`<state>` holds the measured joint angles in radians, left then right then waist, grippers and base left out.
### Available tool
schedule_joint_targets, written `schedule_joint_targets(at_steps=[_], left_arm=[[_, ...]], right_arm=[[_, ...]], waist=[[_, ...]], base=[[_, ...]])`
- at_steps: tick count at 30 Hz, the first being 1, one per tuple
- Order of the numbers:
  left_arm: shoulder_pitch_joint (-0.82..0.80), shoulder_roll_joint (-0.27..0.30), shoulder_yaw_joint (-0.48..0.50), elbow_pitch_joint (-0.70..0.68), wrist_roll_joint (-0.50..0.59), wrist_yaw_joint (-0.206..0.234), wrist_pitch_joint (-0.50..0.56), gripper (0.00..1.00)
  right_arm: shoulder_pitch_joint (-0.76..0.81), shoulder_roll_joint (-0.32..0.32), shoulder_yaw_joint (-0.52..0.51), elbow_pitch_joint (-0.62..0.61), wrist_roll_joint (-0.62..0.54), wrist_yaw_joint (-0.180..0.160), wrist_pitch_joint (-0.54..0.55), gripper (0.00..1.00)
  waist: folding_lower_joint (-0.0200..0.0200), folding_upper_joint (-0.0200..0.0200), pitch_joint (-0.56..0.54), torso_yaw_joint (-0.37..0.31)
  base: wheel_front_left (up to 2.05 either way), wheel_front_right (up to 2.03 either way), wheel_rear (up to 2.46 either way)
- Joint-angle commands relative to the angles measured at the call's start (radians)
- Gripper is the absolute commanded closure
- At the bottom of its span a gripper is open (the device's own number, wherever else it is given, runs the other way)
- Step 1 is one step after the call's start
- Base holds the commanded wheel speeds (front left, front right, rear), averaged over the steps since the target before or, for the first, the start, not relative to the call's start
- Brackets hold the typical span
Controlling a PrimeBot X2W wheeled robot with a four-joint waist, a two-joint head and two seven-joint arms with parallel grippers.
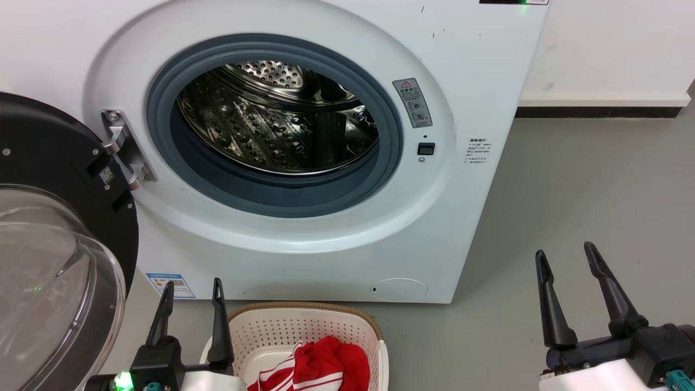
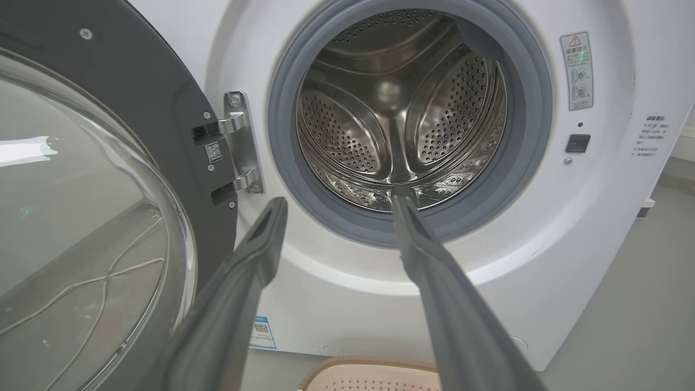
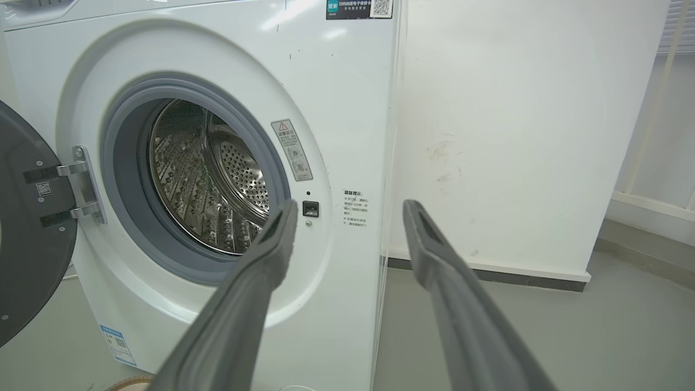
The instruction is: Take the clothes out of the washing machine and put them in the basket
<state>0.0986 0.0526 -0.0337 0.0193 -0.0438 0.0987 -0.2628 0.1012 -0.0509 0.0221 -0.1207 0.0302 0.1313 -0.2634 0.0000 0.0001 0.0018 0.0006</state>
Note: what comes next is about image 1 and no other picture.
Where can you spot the black washing machine door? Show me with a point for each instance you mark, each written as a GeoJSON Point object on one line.
{"type": "Point", "coordinates": [49, 163]}

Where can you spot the black baseboard strip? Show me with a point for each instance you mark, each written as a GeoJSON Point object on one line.
{"type": "Point", "coordinates": [597, 112]}

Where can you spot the black door latch socket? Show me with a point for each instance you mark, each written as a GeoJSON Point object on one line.
{"type": "Point", "coordinates": [426, 149]}

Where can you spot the small printed text sticker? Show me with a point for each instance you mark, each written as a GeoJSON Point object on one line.
{"type": "Point", "coordinates": [478, 150]}

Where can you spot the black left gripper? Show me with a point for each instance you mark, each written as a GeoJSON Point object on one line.
{"type": "Point", "coordinates": [157, 364]}

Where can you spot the white front-load washing machine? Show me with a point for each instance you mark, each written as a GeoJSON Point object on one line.
{"type": "Point", "coordinates": [478, 217]}

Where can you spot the silver metal door hinge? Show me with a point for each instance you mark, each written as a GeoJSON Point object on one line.
{"type": "Point", "coordinates": [127, 152]}

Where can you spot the blue energy label sticker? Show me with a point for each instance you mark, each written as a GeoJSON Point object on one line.
{"type": "Point", "coordinates": [174, 286]}

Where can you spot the round white filter cover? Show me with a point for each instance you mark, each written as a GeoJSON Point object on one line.
{"type": "Point", "coordinates": [399, 289]}

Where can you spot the grey warning sticker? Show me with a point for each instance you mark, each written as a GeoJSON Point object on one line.
{"type": "Point", "coordinates": [412, 103]}

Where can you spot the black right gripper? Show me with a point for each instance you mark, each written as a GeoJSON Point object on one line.
{"type": "Point", "coordinates": [651, 347]}

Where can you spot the red and white garment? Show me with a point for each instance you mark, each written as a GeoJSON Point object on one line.
{"type": "Point", "coordinates": [326, 364]}

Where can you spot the stainless steel washing machine drum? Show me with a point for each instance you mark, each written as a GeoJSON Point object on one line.
{"type": "Point", "coordinates": [271, 125]}

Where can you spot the cream perforated laundry basket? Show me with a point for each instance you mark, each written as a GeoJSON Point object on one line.
{"type": "Point", "coordinates": [304, 326]}

